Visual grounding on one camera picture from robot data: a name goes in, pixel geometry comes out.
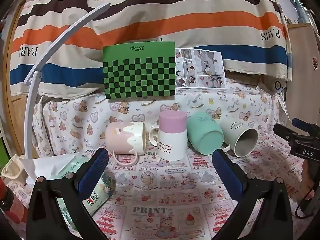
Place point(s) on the white cup with pink base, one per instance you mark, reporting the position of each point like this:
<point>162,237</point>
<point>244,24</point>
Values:
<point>172,137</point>

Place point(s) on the bear print cloth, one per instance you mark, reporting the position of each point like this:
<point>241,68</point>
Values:
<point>82,112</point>

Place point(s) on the small cartoon sticker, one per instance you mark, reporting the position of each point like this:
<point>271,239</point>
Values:
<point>315,63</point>

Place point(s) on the comic print sheet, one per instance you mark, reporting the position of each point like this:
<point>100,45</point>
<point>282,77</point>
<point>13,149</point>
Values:
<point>200,67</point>

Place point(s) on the green wet wipes packet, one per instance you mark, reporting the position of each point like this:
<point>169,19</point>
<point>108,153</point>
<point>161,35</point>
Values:
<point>70,165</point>

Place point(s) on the person's right hand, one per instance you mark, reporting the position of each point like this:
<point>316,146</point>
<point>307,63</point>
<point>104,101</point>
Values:
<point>308,182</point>

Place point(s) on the white round device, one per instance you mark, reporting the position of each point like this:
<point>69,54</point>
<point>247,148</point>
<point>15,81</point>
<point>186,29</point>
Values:
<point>276,85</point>

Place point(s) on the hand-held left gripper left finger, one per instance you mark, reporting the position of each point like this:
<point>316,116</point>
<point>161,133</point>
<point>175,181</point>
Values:
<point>93,171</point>

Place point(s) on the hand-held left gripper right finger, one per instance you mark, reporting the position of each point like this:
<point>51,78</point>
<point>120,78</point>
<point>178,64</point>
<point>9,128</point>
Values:
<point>228,176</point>

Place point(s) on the teal cup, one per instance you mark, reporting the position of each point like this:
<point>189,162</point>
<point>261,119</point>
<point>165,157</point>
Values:
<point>205,135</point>

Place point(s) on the striped cloth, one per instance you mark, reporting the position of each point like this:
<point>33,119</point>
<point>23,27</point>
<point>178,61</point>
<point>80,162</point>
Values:
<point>155,12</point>

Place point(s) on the pale green cup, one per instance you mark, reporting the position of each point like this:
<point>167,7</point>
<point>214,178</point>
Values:
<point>240,137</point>

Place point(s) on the pink printed tablecloth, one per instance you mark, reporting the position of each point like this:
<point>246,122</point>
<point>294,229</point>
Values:
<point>162,192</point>

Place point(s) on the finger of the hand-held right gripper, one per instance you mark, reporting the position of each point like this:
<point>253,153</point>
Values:
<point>283,132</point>
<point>301,123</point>

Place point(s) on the pink cup with white drip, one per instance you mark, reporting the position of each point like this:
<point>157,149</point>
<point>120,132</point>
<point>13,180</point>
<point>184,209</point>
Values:
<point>123,138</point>

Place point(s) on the beige plastic holder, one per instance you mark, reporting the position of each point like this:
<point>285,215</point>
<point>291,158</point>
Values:
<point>13,168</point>

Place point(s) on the red bottle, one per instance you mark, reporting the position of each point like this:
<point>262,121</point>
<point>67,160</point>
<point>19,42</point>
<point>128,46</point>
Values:
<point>6,200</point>

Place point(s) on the blue pens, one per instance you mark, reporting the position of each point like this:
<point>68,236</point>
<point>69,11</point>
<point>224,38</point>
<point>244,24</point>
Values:
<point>300,8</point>

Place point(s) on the green checkered board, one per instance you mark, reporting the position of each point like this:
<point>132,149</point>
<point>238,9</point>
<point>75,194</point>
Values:
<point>140,75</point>

